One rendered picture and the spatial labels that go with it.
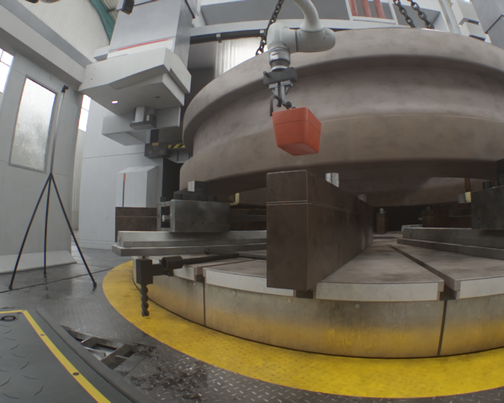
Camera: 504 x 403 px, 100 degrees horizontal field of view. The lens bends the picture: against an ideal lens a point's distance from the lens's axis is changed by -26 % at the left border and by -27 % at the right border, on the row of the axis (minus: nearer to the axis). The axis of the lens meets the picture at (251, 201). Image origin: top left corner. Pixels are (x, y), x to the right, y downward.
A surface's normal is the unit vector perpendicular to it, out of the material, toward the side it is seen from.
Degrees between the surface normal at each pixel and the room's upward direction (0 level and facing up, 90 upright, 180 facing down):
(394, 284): 90
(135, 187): 90
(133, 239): 72
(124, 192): 90
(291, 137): 97
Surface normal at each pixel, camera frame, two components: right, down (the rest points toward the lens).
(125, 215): 0.27, -0.07
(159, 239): 0.59, -0.37
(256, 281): -0.54, -0.07
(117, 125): -0.12, -0.07
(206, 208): 0.62, -0.06
